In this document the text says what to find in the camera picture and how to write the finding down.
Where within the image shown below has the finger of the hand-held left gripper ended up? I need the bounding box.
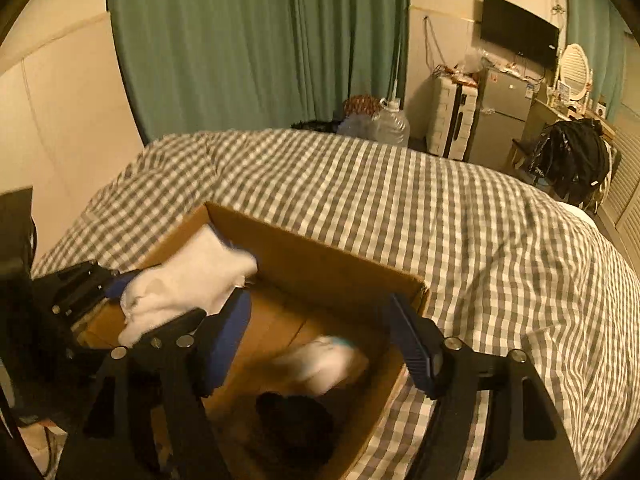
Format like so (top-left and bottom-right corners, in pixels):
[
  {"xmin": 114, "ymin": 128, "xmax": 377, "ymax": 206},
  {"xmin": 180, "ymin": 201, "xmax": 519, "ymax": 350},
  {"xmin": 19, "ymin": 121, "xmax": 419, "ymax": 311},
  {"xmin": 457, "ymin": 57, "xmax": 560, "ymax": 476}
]
[{"xmin": 32, "ymin": 260, "xmax": 136, "ymax": 326}]

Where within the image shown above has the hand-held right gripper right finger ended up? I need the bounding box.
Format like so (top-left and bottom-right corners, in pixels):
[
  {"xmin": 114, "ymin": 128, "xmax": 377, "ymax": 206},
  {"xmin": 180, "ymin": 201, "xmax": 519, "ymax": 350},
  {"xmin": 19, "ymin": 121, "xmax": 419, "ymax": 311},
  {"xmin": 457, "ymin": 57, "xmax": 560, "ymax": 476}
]
[{"xmin": 390, "ymin": 292, "xmax": 586, "ymax": 480}]

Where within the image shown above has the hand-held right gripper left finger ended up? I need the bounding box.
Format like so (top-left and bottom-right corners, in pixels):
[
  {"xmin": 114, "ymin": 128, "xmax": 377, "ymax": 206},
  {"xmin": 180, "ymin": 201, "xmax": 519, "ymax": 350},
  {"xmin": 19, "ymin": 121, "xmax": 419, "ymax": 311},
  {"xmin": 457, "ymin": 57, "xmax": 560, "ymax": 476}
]
[{"xmin": 55, "ymin": 292, "xmax": 253, "ymax": 480}]

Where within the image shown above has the white sock with blue toe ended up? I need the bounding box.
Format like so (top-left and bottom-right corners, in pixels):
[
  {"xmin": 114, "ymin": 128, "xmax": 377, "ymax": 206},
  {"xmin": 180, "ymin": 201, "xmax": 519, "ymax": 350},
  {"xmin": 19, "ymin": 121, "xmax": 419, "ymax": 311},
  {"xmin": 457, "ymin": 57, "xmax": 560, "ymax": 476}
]
[{"xmin": 270, "ymin": 335, "xmax": 371, "ymax": 396}]

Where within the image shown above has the cardboard box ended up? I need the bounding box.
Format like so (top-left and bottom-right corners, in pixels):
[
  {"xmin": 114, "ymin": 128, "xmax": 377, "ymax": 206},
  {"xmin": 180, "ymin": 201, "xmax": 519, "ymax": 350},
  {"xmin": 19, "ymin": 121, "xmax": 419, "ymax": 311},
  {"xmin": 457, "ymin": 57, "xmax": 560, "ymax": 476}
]
[{"xmin": 75, "ymin": 201, "xmax": 431, "ymax": 480}]

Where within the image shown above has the black cloth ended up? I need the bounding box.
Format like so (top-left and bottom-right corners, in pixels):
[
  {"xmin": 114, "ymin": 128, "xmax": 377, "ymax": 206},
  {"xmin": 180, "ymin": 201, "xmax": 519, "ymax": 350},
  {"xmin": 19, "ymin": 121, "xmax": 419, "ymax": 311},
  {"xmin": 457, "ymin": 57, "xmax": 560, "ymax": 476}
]
[{"xmin": 255, "ymin": 392, "xmax": 336, "ymax": 466}]

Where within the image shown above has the grey checked blanket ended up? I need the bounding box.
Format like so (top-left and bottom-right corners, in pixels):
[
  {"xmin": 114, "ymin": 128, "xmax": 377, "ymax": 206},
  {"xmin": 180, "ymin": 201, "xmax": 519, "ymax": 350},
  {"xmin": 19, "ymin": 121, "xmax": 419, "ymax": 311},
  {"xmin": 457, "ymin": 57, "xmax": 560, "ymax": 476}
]
[{"xmin": 30, "ymin": 127, "xmax": 640, "ymax": 480}]

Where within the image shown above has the large clear water bottle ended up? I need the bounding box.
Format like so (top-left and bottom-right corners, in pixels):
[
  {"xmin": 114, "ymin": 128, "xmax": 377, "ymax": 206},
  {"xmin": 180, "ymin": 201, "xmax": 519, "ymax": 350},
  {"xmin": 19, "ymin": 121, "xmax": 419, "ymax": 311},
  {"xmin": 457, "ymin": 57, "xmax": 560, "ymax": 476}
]
[{"xmin": 372, "ymin": 99, "xmax": 411, "ymax": 147}]

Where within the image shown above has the white suitcase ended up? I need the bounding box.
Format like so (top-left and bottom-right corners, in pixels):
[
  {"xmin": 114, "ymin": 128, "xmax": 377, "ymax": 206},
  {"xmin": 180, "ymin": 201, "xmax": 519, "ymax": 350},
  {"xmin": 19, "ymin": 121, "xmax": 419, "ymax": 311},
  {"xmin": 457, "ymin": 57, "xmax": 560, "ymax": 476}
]
[{"xmin": 427, "ymin": 77, "xmax": 478, "ymax": 161}]

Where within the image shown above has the grey refrigerator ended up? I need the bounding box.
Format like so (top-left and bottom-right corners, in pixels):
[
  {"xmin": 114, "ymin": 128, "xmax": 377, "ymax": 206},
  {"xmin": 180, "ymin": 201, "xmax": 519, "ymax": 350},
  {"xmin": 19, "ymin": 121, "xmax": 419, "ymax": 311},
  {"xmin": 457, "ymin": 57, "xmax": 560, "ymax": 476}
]
[{"xmin": 467, "ymin": 67, "xmax": 533, "ymax": 163}]

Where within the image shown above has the black jacket on chair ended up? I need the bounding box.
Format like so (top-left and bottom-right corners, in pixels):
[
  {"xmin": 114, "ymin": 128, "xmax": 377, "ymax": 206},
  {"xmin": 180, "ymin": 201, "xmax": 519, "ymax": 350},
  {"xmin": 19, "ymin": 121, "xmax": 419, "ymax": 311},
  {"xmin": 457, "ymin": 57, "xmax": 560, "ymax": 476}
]
[{"xmin": 530, "ymin": 119, "xmax": 611, "ymax": 203}]

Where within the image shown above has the brown woven basket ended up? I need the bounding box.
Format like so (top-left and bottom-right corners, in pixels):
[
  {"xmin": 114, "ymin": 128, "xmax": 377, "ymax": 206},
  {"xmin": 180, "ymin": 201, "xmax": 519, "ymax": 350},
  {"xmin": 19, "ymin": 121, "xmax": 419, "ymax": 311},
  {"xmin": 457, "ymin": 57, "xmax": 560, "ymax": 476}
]
[{"xmin": 342, "ymin": 95, "xmax": 383, "ymax": 117}]

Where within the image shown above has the louvered cabinet door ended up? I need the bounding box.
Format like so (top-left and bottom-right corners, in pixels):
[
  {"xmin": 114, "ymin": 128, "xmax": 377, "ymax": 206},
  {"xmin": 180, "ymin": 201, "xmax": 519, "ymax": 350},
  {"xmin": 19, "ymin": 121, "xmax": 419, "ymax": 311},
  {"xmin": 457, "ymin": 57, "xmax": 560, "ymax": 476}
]
[{"xmin": 597, "ymin": 125, "xmax": 640, "ymax": 256}]

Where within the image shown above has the wooden desk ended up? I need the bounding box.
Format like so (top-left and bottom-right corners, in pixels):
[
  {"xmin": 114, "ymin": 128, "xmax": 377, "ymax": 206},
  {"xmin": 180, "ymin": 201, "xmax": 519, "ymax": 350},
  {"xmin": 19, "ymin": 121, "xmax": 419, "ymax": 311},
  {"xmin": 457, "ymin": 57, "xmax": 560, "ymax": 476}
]
[{"xmin": 522, "ymin": 97, "xmax": 617, "ymax": 161}]

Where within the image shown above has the wide green curtain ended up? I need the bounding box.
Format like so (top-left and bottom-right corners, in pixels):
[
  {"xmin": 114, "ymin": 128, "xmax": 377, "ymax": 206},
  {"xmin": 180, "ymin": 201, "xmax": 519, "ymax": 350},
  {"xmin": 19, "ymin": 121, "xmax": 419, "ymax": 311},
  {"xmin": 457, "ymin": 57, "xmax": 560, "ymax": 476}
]
[{"xmin": 106, "ymin": 0, "xmax": 411, "ymax": 143}]

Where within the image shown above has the clear plastic bag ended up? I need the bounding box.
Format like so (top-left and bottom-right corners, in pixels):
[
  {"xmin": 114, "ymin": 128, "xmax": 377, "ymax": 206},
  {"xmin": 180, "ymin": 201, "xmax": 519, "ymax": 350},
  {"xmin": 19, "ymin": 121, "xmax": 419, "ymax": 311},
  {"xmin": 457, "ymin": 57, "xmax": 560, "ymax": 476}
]
[{"xmin": 462, "ymin": 47, "xmax": 488, "ymax": 76}]

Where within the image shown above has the white oval mirror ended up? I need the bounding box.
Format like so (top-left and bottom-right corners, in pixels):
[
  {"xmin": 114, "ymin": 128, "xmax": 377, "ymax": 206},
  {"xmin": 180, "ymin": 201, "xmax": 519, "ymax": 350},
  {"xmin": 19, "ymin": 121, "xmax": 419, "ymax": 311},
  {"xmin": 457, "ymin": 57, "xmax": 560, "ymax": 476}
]
[{"xmin": 555, "ymin": 43, "xmax": 593, "ymax": 106}]

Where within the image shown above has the narrow green curtain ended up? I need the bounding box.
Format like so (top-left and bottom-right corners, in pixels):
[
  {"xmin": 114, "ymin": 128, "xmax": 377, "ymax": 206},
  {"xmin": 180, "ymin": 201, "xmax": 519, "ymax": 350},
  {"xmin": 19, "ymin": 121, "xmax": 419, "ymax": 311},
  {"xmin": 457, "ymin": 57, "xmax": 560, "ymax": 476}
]
[{"xmin": 562, "ymin": 0, "xmax": 628, "ymax": 111}]

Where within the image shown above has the black wall cable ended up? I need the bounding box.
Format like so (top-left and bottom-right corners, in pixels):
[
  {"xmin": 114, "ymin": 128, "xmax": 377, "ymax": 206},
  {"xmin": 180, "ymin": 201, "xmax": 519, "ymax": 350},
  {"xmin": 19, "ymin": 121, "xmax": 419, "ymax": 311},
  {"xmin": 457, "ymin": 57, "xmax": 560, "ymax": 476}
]
[{"xmin": 424, "ymin": 16, "xmax": 446, "ymax": 78}]

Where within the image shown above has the black wall television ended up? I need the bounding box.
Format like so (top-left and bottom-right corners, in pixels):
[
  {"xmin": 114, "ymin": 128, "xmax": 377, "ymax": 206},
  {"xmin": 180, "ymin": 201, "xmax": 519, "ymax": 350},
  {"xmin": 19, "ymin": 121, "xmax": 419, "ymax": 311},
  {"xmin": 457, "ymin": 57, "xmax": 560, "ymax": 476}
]
[{"xmin": 481, "ymin": 0, "xmax": 560, "ymax": 68}]

